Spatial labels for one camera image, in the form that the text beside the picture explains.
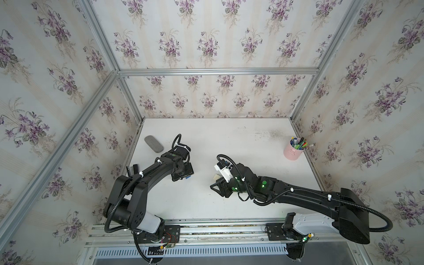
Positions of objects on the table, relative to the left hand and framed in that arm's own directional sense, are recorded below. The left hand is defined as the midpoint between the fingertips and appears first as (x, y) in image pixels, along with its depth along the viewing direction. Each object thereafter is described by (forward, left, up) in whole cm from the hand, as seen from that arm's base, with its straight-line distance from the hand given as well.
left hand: (187, 174), depth 89 cm
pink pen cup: (+10, -59, +4) cm, 61 cm away
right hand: (-11, -15, +11) cm, 22 cm away
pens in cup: (+15, -65, +7) cm, 67 cm away
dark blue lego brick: (0, 0, -3) cm, 3 cm away
